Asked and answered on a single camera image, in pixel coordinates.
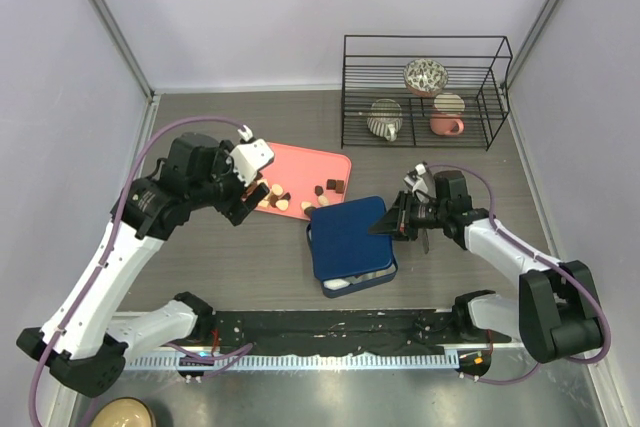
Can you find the striped grey mug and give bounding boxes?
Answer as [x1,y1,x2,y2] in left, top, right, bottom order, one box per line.
[366,99,403,142]

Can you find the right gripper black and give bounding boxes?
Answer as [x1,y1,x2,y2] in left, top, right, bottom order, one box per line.
[369,190,448,242]

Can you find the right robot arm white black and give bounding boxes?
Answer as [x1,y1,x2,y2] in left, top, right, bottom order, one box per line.
[369,164,611,364]

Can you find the dark blue box lid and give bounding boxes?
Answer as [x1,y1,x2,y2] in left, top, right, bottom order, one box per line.
[308,196,395,281]

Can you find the beige bowl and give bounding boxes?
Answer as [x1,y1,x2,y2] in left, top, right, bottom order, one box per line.
[89,397,156,427]

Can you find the white cable chain strip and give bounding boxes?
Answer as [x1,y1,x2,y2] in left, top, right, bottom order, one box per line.
[126,350,459,372]

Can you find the dark blue box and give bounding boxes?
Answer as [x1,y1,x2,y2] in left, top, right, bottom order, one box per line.
[306,223,398,298]

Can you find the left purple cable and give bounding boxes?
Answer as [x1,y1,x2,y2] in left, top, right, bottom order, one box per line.
[28,115,254,427]

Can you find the white paper cupcake liner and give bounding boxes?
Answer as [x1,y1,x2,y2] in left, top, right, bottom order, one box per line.
[323,278,351,291]

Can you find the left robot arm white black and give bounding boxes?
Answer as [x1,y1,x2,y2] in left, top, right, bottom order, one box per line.
[17,133,275,398]

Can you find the black wire rack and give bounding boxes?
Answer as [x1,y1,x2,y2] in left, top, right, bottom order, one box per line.
[340,34,513,150]

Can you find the dark round chocolate piece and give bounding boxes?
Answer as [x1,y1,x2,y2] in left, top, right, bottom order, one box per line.
[303,205,316,218]

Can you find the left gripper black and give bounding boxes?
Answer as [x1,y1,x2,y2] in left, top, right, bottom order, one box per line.
[189,141,269,225]

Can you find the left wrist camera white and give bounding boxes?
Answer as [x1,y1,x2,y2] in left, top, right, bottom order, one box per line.
[230,125,275,187]

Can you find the pink plastic tray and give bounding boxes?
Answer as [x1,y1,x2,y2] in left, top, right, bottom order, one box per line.
[256,142,352,220]

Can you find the metal tongs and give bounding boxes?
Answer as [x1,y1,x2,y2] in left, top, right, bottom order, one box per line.
[417,166,436,255]

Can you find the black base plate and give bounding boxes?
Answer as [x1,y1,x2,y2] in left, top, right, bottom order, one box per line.
[154,307,512,356]

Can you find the patterned ceramic bowl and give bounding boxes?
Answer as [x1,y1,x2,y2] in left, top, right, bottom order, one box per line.
[403,58,449,97]

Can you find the pink mug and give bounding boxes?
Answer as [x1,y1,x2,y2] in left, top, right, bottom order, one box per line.
[430,93,466,136]

